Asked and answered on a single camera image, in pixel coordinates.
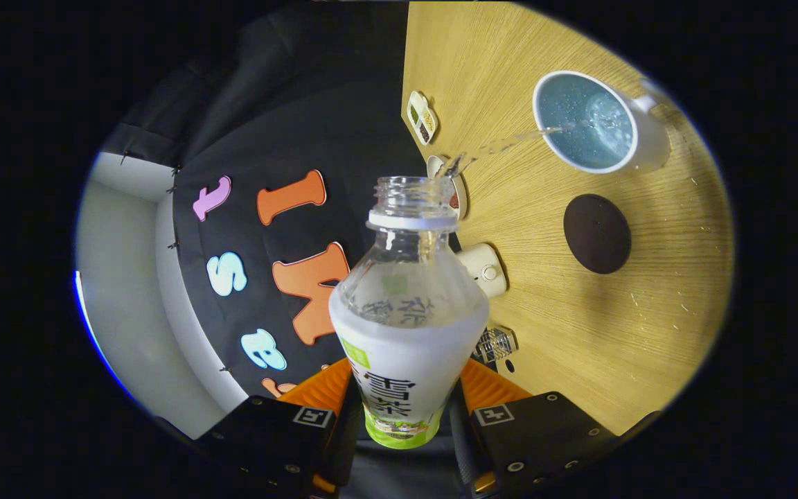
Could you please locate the white cup with blue inside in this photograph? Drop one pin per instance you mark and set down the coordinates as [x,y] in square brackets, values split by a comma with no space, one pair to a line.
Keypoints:
[652,149]

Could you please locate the round white plate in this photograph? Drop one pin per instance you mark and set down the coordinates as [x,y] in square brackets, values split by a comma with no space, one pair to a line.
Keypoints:
[463,197]

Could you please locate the black backdrop cloth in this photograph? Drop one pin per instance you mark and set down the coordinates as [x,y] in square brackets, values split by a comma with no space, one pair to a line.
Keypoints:
[288,132]

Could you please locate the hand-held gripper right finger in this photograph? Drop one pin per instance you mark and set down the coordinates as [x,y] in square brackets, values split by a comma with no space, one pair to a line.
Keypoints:
[461,447]

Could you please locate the red food pieces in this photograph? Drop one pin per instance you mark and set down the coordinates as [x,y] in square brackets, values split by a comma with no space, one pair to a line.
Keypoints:
[454,201]

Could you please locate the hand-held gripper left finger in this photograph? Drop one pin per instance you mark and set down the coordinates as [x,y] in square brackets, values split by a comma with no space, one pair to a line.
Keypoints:
[343,450]

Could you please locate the dark brown round coaster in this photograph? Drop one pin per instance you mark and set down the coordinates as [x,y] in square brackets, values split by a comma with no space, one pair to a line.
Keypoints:
[596,234]

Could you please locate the clear bottle with white label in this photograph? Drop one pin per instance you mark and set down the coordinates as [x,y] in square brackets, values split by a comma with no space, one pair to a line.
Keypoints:
[406,360]

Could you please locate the wooden table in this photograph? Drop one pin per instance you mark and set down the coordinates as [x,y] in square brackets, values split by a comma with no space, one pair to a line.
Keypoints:
[579,333]

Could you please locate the white divided spice dish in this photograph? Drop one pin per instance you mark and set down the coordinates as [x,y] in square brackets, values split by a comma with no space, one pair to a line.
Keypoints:
[422,118]

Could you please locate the white toaster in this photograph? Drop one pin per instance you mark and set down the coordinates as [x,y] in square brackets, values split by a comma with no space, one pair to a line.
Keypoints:
[485,270]

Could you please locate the clear juice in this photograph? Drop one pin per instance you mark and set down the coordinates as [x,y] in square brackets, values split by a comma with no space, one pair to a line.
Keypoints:
[589,138]

